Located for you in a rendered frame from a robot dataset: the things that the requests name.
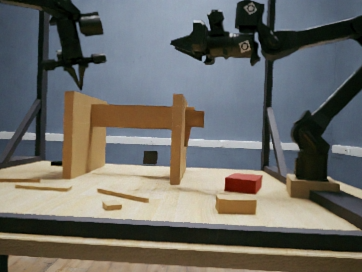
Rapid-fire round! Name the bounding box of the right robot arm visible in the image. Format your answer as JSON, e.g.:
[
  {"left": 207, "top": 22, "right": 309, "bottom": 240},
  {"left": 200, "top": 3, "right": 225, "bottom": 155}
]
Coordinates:
[{"left": 0, "top": 0, "right": 103, "bottom": 39}]

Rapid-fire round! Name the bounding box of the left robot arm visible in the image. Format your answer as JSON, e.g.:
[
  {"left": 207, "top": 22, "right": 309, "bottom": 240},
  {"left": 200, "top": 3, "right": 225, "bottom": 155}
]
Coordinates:
[{"left": 207, "top": 0, "right": 362, "bottom": 182}]

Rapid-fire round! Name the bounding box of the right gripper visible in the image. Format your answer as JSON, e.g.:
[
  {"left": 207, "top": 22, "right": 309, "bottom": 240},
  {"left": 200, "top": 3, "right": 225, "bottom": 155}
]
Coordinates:
[{"left": 41, "top": 37, "right": 107, "bottom": 90}]

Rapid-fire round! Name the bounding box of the red rectangular block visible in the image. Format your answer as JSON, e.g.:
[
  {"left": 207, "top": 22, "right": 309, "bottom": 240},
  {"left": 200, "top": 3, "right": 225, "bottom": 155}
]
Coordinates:
[{"left": 224, "top": 173, "right": 263, "bottom": 194}]

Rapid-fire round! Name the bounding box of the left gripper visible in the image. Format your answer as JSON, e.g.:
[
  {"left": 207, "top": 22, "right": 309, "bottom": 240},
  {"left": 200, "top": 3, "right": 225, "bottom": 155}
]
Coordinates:
[{"left": 171, "top": 20, "right": 234, "bottom": 65}]

